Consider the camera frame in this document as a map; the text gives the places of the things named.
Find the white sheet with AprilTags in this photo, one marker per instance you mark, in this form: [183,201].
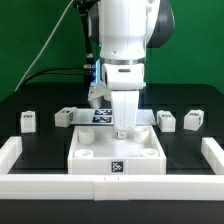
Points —
[104,117]

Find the white U-shaped obstacle fence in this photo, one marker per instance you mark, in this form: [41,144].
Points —
[90,187]

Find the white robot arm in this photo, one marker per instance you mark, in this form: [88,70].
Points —
[125,30]

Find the white square tabletop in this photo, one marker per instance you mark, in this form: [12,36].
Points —
[96,150]

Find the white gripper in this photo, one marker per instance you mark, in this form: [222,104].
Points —
[119,78]

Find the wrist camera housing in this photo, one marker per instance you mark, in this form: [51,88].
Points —
[97,93]

